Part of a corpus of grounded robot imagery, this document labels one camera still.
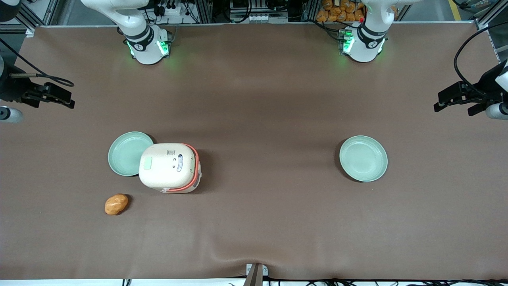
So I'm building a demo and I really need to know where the bag of orange breads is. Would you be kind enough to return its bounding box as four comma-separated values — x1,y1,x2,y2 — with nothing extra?
316,0,366,23

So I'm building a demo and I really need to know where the cream rice cooker orange trim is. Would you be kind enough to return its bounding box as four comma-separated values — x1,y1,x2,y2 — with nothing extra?
139,143,202,194

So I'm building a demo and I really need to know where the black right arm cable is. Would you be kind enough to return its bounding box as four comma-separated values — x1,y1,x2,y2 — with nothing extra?
0,38,75,88

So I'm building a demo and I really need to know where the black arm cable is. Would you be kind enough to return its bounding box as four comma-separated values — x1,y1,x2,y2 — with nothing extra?
454,22,508,100
0,38,75,88

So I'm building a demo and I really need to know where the brown potato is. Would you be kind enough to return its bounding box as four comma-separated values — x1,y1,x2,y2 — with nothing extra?
104,193,129,216

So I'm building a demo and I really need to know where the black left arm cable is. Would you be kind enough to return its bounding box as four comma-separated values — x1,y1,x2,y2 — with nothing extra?
454,22,508,100

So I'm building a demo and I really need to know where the metal camera mount clamp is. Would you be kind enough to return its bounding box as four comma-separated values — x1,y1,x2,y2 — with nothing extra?
243,263,269,286

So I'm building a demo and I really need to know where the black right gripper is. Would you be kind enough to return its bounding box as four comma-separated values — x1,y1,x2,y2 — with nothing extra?
0,75,75,109

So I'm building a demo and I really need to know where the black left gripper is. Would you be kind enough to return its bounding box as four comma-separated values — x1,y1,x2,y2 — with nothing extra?
433,60,508,117

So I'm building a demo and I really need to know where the white power strip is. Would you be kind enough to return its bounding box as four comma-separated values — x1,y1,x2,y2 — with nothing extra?
157,3,192,17

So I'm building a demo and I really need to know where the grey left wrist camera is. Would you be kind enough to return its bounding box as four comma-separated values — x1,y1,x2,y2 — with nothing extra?
485,102,508,120

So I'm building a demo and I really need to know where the pale green plate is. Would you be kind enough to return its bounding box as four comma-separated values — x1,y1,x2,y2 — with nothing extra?
339,135,389,183
108,131,154,177

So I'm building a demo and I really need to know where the brown table cover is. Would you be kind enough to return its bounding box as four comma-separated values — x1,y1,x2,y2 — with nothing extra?
0,23,508,281

